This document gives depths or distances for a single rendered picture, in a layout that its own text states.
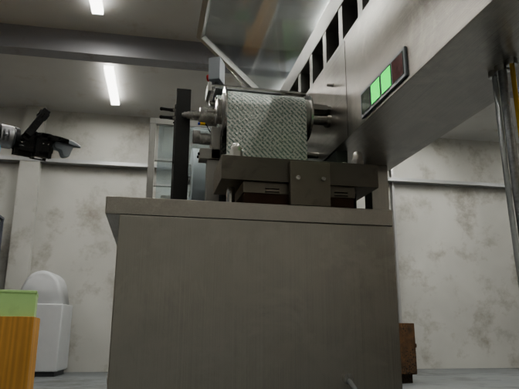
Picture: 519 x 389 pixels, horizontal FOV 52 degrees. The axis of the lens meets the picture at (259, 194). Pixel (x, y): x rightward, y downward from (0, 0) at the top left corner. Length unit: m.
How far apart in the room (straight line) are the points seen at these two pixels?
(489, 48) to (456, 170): 9.40
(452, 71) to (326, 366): 0.68
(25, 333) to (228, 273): 3.33
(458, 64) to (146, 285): 0.78
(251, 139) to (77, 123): 7.91
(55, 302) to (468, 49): 7.30
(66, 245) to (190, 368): 7.76
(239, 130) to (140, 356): 0.70
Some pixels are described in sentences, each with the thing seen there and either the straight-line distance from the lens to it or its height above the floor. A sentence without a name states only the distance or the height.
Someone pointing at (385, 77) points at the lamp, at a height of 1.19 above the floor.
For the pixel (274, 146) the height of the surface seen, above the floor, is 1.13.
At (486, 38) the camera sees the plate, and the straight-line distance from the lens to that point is 1.10.
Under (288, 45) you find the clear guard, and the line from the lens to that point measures 2.22.
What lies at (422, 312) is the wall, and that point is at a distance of 9.69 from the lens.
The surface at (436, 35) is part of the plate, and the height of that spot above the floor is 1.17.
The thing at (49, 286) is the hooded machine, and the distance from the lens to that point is 8.03.
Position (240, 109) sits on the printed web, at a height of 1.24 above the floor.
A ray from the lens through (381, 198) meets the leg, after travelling 1.75.
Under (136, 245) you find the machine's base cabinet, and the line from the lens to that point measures 1.17.
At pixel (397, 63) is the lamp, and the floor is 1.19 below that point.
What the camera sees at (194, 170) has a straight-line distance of 2.56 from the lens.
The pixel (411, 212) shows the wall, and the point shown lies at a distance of 9.86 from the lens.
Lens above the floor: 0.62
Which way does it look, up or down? 14 degrees up
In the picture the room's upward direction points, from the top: straight up
